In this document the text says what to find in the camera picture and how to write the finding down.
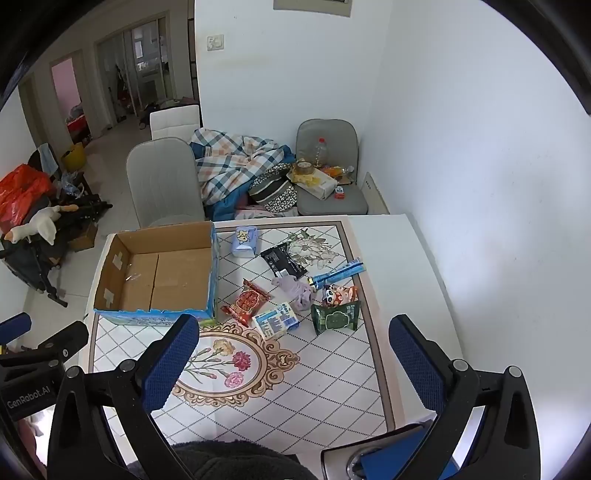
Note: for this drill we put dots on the long blue packet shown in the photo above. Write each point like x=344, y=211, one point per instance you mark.
x=337, y=273

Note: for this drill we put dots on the dark fleece clothing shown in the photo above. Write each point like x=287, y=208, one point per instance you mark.
x=221, y=461

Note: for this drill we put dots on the white goose plush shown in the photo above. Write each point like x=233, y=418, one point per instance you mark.
x=41, y=224

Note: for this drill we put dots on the plaid blanket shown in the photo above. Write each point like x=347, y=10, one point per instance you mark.
x=231, y=166

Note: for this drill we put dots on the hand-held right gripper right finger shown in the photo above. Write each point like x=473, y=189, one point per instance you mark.
x=415, y=364

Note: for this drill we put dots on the black stroller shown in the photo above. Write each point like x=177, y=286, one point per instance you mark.
x=32, y=263

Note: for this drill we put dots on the black and white patterned bag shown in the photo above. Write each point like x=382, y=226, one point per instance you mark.
x=272, y=191

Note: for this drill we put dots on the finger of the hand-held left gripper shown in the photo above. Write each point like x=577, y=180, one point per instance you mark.
x=69, y=341
x=14, y=325

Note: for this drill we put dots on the small brown floor box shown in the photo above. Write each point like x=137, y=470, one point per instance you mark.
x=83, y=236

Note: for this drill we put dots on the purple cloth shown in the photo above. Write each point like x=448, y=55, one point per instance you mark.
x=298, y=293

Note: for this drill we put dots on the dark green snack packet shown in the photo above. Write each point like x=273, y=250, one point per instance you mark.
x=334, y=318

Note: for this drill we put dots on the light blue tissue pack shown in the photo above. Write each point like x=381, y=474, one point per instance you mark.
x=244, y=242

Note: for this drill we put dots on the patterned floral tablecloth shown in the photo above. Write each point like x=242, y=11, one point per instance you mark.
x=323, y=369

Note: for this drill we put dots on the clear plastic bottle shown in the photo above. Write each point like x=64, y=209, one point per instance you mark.
x=321, y=152

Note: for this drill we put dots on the white wall switch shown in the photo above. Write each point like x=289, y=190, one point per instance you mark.
x=215, y=43

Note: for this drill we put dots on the yellow bin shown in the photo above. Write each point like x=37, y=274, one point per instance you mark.
x=74, y=158

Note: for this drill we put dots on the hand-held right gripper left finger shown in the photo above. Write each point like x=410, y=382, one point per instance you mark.
x=171, y=364

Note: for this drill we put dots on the orange panda snack packet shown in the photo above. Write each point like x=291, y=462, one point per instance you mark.
x=339, y=295

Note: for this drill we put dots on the grey padded chair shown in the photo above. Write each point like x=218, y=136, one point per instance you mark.
x=161, y=184
x=332, y=203

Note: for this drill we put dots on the red snack packet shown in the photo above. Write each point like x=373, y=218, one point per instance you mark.
x=247, y=302

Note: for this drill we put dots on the small red and blue box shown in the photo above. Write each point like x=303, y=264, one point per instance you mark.
x=340, y=193

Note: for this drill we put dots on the cardboard box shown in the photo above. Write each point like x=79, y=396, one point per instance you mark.
x=157, y=281

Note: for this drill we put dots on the brown tape roll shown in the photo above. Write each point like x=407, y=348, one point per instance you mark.
x=303, y=169

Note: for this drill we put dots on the orange plastic bag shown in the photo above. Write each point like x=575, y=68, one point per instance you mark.
x=21, y=191

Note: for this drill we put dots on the white board with sockets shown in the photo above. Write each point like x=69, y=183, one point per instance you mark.
x=376, y=194

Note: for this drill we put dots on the blue and yellow packet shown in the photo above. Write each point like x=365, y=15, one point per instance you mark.
x=277, y=319

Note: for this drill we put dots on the black snack packet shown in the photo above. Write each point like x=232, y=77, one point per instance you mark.
x=284, y=261

